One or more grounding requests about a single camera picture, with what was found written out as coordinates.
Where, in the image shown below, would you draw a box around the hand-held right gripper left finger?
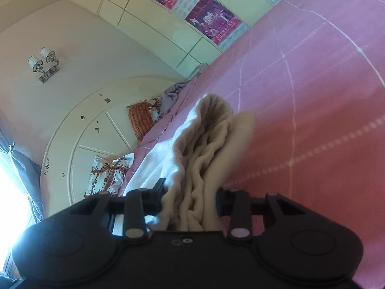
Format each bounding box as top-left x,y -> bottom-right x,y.
71,178 -> 167,241

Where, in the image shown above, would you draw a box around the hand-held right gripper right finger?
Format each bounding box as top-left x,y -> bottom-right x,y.
215,188 -> 310,243

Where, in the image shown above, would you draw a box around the white pants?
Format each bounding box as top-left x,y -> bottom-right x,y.
113,93 -> 258,238

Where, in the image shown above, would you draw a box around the floral patterned blanket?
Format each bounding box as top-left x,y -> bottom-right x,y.
83,153 -> 135,200

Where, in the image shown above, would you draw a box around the orange patterned pillow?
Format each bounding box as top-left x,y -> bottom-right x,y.
125,102 -> 156,141

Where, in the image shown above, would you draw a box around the white floral patterned cloth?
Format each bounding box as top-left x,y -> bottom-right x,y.
147,97 -> 165,121

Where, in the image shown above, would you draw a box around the white round headboard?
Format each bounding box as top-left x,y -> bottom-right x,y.
39,77 -> 193,218

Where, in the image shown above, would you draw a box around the lavender grey cloth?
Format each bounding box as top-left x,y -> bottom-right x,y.
161,81 -> 193,116

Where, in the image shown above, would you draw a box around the dark curtain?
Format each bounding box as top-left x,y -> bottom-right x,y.
0,126 -> 45,224

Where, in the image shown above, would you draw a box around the pink checked bedsheet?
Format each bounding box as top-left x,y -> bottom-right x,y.
120,0 -> 385,289

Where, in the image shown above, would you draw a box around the cream glossy wardrobe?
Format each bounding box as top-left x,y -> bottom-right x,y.
64,0 -> 305,76

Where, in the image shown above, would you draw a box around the twin shade wall lamp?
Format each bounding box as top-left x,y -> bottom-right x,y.
28,47 -> 60,83

